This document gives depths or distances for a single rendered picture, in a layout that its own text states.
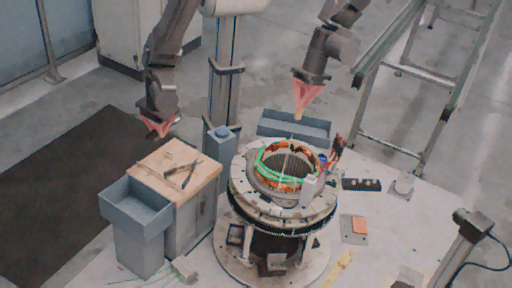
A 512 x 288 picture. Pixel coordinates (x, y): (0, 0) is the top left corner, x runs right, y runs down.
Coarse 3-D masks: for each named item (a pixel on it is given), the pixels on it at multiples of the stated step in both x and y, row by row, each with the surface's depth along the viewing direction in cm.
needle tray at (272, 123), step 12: (264, 108) 161; (264, 120) 162; (276, 120) 163; (288, 120) 162; (300, 120) 161; (312, 120) 161; (324, 120) 160; (264, 132) 154; (276, 132) 153; (288, 132) 153; (300, 132) 159; (312, 132) 160; (324, 132) 161; (312, 144) 154; (324, 144) 153
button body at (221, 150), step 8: (216, 128) 154; (224, 128) 155; (208, 136) 152; (232, 136) 152; (208, 144) 154; (216, 144) 150; (224, 144) 151; (232, 144) 154; (208, 152) 156; (216, 152) 152; (224, 152) 153; (232, 152) 156; (216, 160) 154; (224, 160) 156; (232, 160) 159; (224, 168) 158; (224, 176) 161; (224, 184) 164
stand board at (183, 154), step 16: (176, 144) 141; (144, 160) 134; (160, 160) 135; (176, 160) 135; (192, 160) 136; (208, 160) 137; (144, 176) 129; (176, 176) 130; (192, 176) 131; (208, 176) 132; (160, 192) 125; (176, 192) 126; (192, 192) 128; (176, 208) 124
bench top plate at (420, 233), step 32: (352, 160) 189; (224, 192) 167; (352, 192) 175; (384, 192) 177; (416, 192) 179; (448, 192) 181; (384, 224) 164; (416, 224) 166; (448, 224) 168; (192, 256) 145; (384, 256) 153; (416, 256) 155
